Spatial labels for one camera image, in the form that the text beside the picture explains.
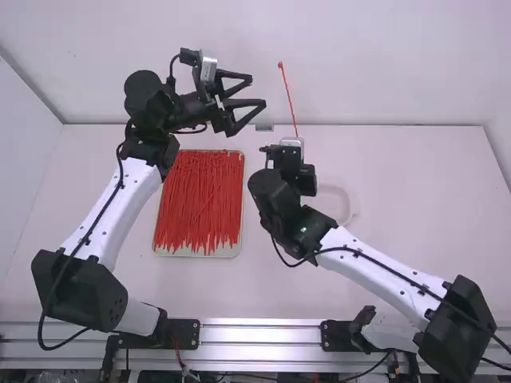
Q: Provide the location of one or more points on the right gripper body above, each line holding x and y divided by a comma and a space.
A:
287, 159

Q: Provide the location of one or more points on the pale tray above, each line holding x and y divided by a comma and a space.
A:
239, 251

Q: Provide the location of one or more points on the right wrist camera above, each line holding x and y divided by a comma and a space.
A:
291, 143

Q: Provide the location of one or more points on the white dish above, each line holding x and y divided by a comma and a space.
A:
339, 201

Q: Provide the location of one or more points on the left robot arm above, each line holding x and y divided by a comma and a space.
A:
100, 215

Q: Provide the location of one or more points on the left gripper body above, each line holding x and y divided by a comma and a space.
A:
199, 109

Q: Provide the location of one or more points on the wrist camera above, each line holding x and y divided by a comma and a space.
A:
208, 65
291, 143

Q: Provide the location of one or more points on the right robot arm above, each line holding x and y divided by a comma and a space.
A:
371, 259

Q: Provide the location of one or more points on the silver rails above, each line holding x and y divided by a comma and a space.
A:
259, 331

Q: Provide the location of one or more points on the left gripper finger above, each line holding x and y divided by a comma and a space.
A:
248, 78
259, 103

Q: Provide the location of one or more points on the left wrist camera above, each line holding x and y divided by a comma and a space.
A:
208, 65

